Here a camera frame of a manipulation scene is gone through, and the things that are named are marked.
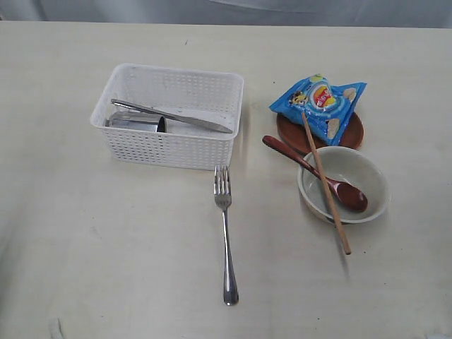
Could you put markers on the silver metal fork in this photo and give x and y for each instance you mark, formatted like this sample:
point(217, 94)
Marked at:
point(223, 200)

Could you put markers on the white perforated plastic basket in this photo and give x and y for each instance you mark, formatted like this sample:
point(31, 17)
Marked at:
point(207, 95)

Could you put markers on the silver metal cup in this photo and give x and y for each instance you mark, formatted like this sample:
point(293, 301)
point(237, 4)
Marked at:
point(137, 121)

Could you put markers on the brown wooden chopstick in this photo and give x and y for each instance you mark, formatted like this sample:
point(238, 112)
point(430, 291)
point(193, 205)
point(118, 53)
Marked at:
point(335, 214)

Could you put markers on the white floral ceramic bowl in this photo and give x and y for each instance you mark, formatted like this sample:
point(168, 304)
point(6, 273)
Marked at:
point(351, 166)

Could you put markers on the blue chips bag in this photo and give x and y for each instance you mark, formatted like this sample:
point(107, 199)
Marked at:
point(328, 108)

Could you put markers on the red-brown wooden spoon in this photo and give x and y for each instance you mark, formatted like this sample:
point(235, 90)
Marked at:
point(350, 196)

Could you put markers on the brown round wooden plate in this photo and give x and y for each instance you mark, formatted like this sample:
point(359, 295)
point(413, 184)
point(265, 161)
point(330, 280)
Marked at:
point(295, 136)

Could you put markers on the silver metal knife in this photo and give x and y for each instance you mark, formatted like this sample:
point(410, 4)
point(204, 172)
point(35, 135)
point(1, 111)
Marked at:
point(188, 120)

